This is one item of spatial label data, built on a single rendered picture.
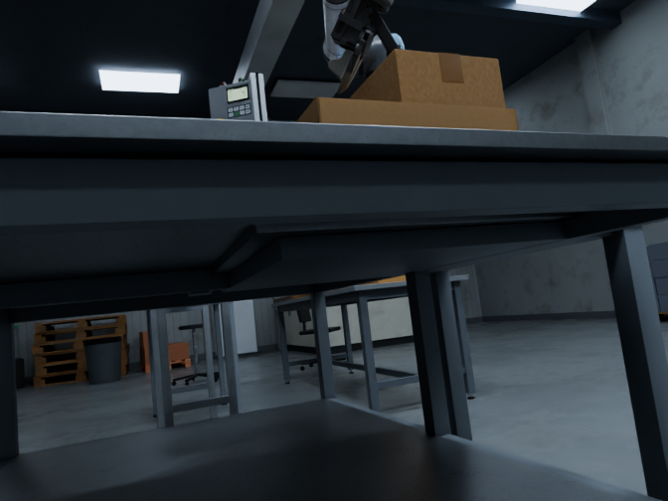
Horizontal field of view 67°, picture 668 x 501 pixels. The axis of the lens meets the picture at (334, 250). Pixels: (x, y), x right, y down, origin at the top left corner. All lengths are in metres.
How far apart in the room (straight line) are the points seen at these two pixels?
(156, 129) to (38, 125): 0.09
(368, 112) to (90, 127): 0.27
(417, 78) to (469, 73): 0.12
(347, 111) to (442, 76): 0.52
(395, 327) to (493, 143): 7.63
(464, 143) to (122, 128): 0.34
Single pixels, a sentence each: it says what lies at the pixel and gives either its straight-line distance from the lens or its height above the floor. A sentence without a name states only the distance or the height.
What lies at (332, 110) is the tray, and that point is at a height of 0.86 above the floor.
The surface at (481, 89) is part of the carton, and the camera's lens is 1.09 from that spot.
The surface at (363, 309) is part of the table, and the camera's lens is 3.07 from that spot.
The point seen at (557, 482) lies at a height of 0.22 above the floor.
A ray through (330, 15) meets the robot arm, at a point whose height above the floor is 1.40.
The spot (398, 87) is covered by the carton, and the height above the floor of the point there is 1.04.
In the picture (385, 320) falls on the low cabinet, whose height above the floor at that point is 0.40.
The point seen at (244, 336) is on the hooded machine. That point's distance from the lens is 9.39.
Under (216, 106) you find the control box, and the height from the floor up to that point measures 1.40.
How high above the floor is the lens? 0.65
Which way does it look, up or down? 7 degrees up
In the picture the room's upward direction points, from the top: 6 degrees counter-clockwise
